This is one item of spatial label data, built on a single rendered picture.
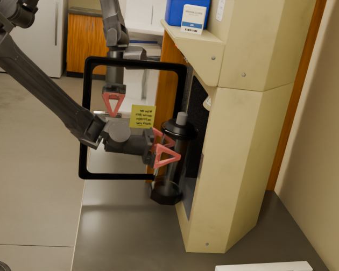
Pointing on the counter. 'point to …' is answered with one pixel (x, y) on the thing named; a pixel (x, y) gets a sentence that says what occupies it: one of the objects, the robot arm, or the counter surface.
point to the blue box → (174, 19)
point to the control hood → (199, 51)
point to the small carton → (193, 19)
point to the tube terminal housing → (244, 116)
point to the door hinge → (187, 88)
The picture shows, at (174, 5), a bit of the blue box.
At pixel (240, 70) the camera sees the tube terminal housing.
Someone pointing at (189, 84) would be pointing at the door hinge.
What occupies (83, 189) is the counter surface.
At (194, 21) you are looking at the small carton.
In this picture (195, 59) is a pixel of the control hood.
